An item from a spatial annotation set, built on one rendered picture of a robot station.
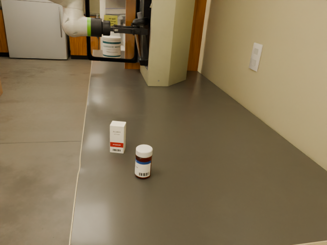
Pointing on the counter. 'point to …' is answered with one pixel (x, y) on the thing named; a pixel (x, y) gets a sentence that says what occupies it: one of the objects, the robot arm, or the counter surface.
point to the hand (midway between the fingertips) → (141, 30)
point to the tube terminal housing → (169, 42)
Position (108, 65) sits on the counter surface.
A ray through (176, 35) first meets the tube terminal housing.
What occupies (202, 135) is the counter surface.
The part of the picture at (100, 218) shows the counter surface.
